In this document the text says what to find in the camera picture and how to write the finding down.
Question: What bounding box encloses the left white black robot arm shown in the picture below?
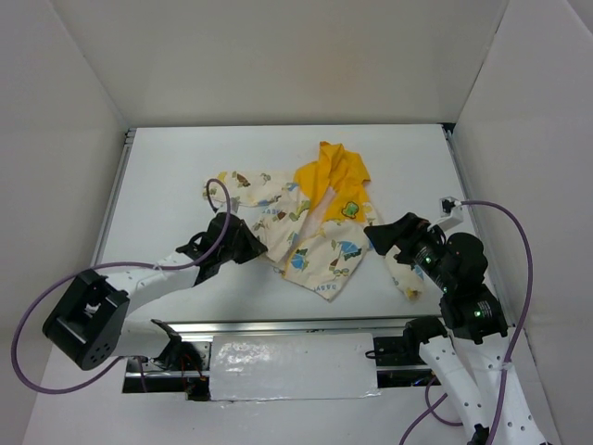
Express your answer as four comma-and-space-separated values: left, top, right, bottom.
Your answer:
43, 212, 267, 371

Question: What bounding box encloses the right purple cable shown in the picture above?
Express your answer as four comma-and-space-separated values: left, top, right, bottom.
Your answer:
397, 199, 534, 445

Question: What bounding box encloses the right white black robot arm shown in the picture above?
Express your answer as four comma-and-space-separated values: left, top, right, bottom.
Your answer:
364, 213, 547, 444

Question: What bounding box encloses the yellow cream printed kids jacket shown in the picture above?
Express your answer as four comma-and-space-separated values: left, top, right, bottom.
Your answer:
201, 141, 426, 304

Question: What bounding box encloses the aluminium side rail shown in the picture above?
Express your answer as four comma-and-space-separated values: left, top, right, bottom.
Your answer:
91, 128, 137, 266
439, 122, 517, 326

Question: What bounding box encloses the white foil cover plate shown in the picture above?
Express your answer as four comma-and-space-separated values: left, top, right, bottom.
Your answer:
209, 333, 380, 401

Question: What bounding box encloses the aluminium front rail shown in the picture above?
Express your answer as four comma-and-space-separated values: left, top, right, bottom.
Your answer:
167, 316, 420, 341

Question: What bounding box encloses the right aluminium side rail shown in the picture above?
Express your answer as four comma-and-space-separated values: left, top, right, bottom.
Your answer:
439, 122, 517, 326

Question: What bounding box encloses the left aluminium side rail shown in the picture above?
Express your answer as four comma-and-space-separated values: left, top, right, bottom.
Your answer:
91, 128, 137, 266

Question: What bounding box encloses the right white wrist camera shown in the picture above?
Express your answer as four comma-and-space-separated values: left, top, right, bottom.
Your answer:
435, 197, 464, 232

